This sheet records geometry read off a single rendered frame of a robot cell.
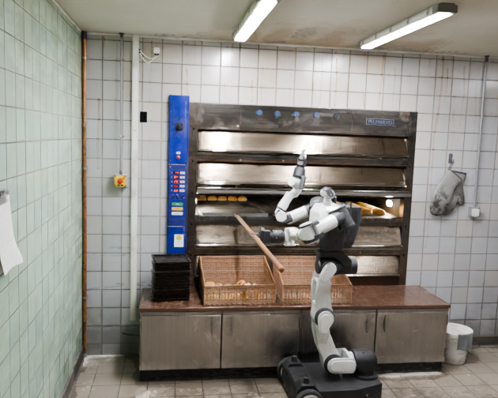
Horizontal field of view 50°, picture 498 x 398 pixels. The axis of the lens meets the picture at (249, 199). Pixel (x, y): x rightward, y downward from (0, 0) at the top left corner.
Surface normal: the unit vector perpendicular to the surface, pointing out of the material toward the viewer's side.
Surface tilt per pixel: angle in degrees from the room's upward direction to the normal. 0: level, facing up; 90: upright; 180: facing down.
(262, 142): 70
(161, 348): 90
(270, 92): 90
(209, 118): 90
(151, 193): 90
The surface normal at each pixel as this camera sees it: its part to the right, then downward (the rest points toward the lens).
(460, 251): 0.14, 0.12
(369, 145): 0.15, -0.23
